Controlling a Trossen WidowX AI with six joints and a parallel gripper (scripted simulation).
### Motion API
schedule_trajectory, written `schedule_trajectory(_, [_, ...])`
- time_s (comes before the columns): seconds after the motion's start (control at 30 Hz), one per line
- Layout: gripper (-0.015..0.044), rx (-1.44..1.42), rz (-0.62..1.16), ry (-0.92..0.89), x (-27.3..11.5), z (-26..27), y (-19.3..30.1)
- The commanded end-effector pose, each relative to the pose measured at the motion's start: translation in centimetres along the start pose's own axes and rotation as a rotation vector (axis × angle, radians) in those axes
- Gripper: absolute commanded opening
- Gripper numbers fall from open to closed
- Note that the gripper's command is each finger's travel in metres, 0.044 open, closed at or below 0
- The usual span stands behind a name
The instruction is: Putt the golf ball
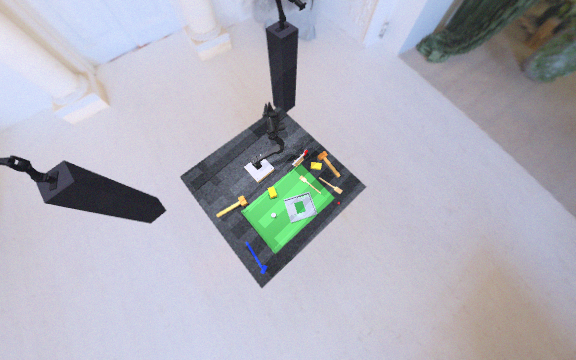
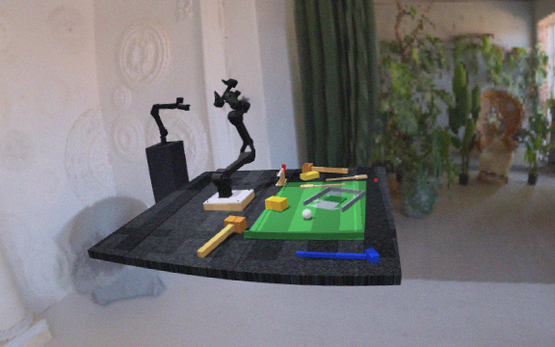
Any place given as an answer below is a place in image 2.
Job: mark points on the blue putter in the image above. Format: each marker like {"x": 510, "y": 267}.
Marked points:
{"x": 370, "y": 254}

